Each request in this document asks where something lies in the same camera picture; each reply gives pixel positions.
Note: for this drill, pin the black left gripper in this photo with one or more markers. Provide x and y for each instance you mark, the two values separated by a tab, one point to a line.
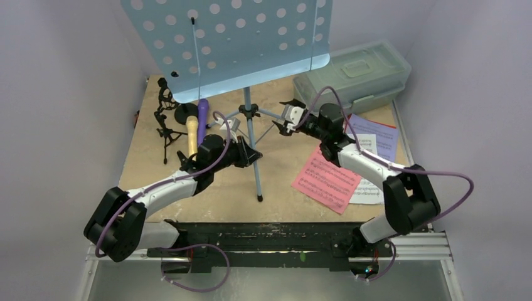
246	154

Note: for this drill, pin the purple toy microphone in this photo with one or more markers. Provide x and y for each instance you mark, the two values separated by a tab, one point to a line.
203	109

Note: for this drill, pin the red folder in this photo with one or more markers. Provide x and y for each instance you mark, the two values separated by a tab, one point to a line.
388	124

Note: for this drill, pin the pink sheet music page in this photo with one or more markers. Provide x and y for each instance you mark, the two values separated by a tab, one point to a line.
326	183

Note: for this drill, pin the lavender sheet music page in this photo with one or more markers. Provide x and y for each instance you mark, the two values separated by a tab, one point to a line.
386	136

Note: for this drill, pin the light blue music stand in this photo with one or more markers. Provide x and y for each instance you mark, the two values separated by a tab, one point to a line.
206	48

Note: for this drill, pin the black round-base microphone stand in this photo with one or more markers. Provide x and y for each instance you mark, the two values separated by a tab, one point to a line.
182	111

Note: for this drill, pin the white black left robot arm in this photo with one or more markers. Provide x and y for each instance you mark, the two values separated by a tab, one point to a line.
118	227

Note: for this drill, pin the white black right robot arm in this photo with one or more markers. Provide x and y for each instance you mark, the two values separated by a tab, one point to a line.
409	198

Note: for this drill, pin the black pliers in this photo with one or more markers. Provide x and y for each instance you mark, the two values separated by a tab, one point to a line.
183	159

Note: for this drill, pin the translucent green storage box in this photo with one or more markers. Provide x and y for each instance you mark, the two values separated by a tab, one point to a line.
365	77

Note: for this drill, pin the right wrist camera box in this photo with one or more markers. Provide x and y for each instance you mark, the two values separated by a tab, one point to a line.
292	116

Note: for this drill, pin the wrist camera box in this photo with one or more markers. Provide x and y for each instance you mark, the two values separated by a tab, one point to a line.
232	125
292	116

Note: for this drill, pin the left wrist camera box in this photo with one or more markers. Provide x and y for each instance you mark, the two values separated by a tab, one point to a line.
232	125

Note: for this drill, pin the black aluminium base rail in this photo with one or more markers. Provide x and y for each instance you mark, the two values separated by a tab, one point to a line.
203	246

